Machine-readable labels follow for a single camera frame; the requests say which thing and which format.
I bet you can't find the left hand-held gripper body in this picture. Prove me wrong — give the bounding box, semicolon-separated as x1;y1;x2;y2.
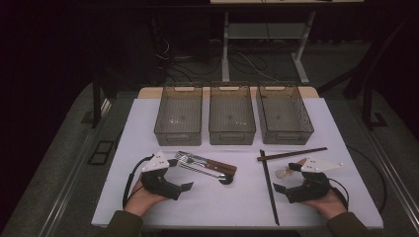
141;150;183;201

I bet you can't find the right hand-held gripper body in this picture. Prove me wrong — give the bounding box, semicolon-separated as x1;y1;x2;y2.
285;157;344;203

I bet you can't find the black chopstick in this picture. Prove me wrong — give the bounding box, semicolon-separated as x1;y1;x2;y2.
259;149;281;227

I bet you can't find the small clear spoon wooden handle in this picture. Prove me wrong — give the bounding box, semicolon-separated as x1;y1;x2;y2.
275;157;308;180

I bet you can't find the long steel spoon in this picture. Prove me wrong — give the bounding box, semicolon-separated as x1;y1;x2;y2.
178;163;234;186

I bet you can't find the smoky clear plastic bin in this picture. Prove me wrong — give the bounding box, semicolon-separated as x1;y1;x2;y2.
255;81;315;146
153;82;204;147
208;81;257;146

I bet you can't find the person's left hand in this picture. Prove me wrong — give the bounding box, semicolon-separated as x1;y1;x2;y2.
124;179;170;218

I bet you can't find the person's right hand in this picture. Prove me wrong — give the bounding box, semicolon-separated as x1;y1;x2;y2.
300;186;349;221

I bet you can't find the white table mat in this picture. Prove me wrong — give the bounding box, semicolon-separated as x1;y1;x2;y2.
91;97;384;230

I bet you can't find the black metal stand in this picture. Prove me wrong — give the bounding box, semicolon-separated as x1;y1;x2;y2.
361;82;389;131
92;68;115;129

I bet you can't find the white metal desk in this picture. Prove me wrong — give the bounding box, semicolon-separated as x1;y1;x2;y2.
209;0;365;85

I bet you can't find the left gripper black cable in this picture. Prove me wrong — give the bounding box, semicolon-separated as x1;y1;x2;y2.
122;154;155;209

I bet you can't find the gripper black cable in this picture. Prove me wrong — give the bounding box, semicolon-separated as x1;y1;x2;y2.
122;154;155;209
327;177;351;211

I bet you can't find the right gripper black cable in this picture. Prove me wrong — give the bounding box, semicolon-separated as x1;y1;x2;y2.
327;177;351;211

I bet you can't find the wooden handled steel knife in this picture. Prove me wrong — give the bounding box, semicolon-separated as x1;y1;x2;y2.
177;150;238;172

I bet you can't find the black rectangular floor frame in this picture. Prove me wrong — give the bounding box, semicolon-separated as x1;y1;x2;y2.
87;140;116;166

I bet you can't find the thin black cable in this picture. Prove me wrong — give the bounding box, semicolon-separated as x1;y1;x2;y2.
345;144;388;213

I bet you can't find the aluminium floor rail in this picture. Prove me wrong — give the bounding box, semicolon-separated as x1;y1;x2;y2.
42;98;113;237
362;127;419;225

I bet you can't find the bundle of floor cables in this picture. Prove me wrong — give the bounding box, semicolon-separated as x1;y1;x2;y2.
154;36;281;83

